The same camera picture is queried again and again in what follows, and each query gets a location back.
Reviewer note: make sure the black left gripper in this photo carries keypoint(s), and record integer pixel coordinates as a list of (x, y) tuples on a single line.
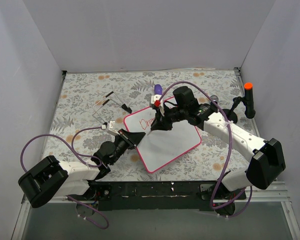
[(127, 139)]

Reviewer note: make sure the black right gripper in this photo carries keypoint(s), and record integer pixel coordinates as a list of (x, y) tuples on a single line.
[(163, 117)]

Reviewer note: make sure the pink framed whiteboard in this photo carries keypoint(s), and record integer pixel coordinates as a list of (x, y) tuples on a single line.
[(161, 147)]

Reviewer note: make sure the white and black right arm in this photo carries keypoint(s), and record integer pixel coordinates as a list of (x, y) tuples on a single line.
[(265, 157)]

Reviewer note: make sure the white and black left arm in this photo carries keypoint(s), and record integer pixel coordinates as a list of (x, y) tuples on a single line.
[(51, 178)]

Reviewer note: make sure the black microphone with grey head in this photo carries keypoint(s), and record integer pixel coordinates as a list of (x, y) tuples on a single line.
[(214, 98)]

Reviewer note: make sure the floral patterned table mat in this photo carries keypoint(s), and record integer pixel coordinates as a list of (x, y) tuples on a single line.
[(73, 123)]

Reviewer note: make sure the black stick with orange tip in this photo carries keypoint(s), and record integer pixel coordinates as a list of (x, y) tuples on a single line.
[(248, 102)]

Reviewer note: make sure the white wire whiteboard stand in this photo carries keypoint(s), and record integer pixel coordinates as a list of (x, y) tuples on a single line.
[(107, 108)]

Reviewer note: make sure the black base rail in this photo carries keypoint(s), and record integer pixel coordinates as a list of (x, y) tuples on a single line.
[(148, 195)]

